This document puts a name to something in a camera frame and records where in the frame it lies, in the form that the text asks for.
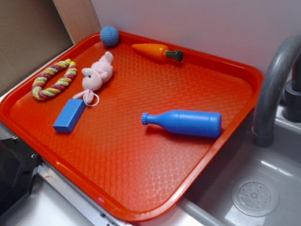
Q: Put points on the grey toy faucet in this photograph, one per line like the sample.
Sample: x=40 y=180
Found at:
x=281 y=85

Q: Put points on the brown cardboard panel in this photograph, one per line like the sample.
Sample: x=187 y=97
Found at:
x=31 y=34

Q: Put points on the multicolour rope ring toy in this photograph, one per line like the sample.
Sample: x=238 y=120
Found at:
x=41 y=94

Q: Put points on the blue rectangular block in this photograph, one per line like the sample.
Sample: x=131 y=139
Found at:
x=69 y=116

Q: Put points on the red plastic tray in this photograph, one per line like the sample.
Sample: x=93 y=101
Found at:
x=136 y=172

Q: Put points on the blue plastic bottle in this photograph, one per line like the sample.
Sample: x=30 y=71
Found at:
x=193 y=123

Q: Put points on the blue textured ball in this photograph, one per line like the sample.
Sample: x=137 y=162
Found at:
x=109 y=36

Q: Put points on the pink plush animal toy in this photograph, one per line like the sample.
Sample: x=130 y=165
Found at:
x=94 y=77

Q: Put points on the orange toy carrot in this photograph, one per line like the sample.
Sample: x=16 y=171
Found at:
x=158 y=51

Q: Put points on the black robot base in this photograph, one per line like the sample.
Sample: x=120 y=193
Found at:
x=18 y=167

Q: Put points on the grey toy sink basin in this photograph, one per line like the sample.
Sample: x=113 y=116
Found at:
x=245 y=185

